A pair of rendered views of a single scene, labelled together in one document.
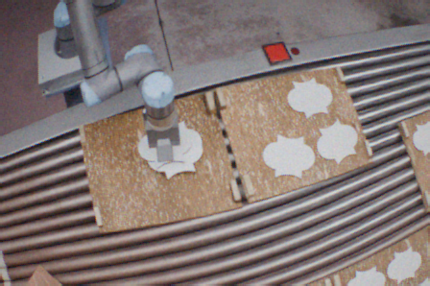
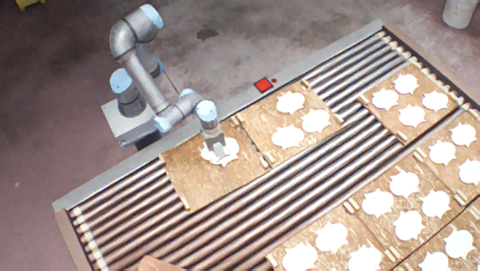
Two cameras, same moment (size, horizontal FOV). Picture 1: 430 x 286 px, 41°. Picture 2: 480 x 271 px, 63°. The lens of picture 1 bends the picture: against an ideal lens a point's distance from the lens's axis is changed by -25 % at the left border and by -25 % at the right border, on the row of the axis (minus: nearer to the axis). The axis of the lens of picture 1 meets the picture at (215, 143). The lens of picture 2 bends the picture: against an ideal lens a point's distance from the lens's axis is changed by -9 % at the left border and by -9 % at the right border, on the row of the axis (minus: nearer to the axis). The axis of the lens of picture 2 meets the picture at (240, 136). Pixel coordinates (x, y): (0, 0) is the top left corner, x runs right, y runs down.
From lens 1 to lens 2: 29 cm
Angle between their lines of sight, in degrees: 9
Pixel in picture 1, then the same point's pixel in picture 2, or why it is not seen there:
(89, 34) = (149, 83)
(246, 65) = (248, 98)
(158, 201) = (222, 181)
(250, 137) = (262, 134)
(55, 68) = (125, 124)
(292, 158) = (290, 137)
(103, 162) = (181, 171)
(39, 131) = (126, 166)
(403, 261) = (401, 181)
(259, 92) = (260, 109)
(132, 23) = not seen: hidden behind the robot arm
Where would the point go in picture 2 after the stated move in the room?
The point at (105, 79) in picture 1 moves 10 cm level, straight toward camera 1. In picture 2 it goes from (171, 111) to (182, 128)
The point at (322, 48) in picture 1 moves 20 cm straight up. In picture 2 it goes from (290, 73) to (290, 45)
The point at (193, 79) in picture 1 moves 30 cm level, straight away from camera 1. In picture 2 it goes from (221, 113) to (204, 72)
